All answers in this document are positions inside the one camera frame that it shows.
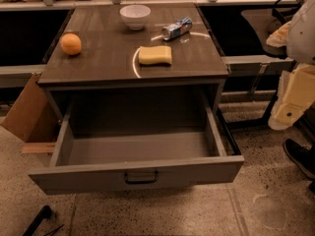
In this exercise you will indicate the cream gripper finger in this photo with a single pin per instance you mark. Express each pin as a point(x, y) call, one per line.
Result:
point(296, 93)

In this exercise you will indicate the yellow sponge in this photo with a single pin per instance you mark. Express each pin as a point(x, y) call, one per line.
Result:
point(155, 55)

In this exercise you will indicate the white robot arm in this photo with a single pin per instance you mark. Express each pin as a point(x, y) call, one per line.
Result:
point(300, 41)

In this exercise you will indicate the grey drawer cabinet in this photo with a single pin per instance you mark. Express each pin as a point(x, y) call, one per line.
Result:
point(109, 58)

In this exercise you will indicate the open grey top drawer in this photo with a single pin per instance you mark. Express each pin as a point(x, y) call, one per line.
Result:
point(104, 136)

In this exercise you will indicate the black shoe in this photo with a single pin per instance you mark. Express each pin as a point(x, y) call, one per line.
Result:
point(303, 157)

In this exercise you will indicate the white ceramic bowl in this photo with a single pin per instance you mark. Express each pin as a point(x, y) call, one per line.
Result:
point(135, 16)

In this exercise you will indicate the orange fruit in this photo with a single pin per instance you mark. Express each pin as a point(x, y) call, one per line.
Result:
point(71, 44)

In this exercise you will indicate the brown cardboard box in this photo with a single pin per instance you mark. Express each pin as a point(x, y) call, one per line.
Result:
point(31, 118)

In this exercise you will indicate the black tool on floor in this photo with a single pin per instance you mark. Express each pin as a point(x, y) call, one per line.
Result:
point(44, 213)

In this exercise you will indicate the black bag with straps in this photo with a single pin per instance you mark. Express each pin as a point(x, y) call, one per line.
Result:
point(282, 17)

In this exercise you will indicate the black drawer handle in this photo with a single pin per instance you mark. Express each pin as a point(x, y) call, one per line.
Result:
point(140, 178)

